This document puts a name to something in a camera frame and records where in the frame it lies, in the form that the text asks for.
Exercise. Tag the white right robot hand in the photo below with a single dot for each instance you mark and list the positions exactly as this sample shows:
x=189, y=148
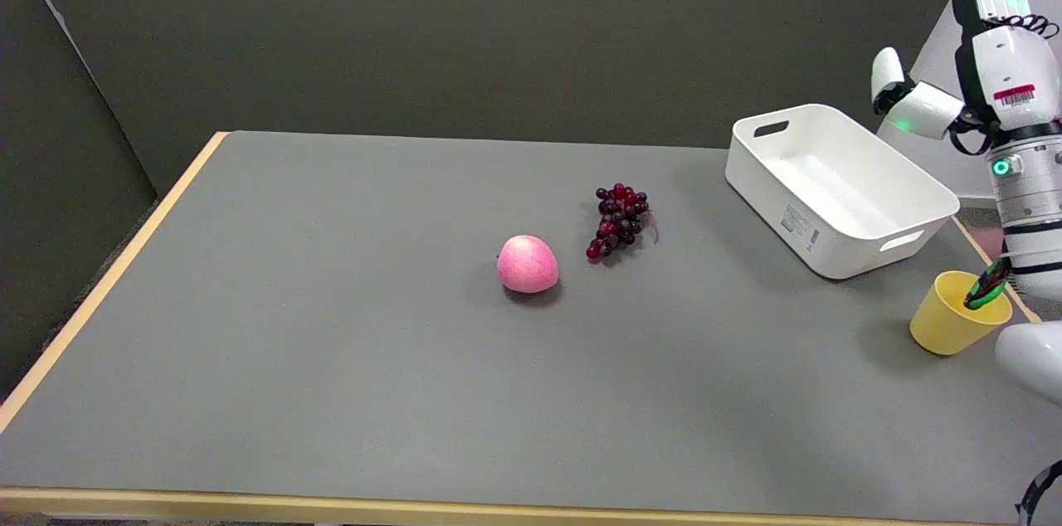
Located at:
x=1004, y=61

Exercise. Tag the dark red grape bunch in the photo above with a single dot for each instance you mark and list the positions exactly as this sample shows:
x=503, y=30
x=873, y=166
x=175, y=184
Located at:
x=618, y=219

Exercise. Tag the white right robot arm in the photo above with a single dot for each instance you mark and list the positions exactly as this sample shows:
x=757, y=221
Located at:
x=1033, y=202

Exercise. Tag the white plastic storage bin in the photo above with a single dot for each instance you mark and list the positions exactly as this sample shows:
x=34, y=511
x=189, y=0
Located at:
x=838, y=190

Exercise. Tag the yellow plastic cup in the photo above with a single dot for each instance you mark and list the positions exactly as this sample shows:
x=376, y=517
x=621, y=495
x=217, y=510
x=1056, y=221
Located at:
x=954, y=314

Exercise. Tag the pink apple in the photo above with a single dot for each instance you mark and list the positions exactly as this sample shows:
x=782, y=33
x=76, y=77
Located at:
x=528, y=264

